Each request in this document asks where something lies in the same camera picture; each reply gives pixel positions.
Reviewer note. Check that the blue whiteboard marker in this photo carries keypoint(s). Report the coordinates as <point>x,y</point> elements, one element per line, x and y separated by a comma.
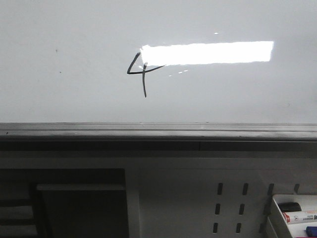
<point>311,231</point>

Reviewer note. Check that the red whiteboard marker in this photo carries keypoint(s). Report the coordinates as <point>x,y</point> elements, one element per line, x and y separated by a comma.
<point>300,217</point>

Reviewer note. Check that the white slotted pegboard panel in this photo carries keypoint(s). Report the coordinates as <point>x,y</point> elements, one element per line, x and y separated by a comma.
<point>173,200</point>

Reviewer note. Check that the white whiteboard with aluminium frame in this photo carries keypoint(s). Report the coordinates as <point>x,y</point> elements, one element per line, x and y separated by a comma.
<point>158,74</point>

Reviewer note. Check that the dark shelf unit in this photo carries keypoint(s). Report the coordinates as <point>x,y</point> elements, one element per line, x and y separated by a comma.
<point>63,203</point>

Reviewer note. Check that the white marker tray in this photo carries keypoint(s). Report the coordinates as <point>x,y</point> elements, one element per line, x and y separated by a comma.
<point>276,224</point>

